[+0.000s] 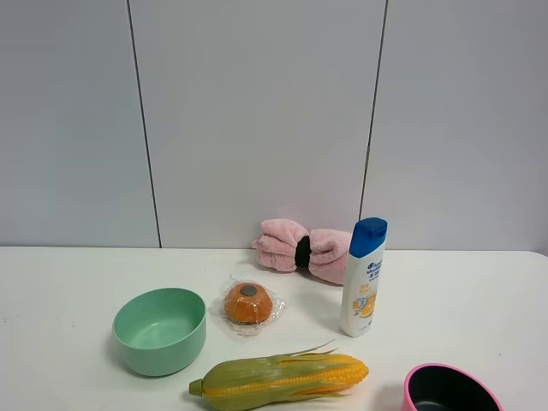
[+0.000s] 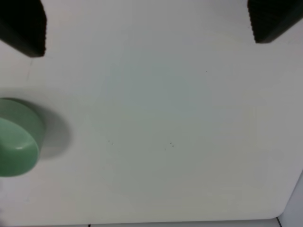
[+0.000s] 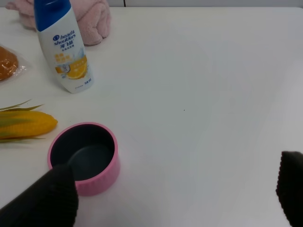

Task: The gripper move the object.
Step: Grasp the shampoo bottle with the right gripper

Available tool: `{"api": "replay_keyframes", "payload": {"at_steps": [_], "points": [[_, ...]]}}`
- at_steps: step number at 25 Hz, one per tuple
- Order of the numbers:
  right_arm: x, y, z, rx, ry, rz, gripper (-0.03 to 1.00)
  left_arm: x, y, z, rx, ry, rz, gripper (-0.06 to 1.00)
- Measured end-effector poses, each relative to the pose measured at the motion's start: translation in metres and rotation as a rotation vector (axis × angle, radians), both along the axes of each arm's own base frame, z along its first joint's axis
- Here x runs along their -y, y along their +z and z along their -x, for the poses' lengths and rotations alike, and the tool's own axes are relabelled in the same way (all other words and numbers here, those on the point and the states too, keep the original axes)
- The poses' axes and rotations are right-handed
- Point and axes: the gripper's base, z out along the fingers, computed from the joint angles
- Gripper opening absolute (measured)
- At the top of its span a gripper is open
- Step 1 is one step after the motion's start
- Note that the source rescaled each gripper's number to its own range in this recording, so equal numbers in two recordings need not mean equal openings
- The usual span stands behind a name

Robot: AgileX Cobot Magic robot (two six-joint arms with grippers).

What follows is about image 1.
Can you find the white shampoo bottle blue cap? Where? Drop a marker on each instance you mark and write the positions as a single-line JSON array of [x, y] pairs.
[[364, 264]]

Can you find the pink folded towel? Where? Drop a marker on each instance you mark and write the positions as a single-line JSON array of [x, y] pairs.
[[286, 246]]

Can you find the wrapped orange toy half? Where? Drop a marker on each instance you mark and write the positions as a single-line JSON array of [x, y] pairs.
[[245, 307]]

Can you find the green plastic bowl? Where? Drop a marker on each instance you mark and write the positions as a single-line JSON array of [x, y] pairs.
[[161, 331]]

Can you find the toy corn cob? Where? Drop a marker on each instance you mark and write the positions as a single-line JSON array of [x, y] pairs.
[[251, 383]]

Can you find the pink black pot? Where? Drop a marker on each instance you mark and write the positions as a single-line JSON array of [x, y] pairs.
[[442, 387]]

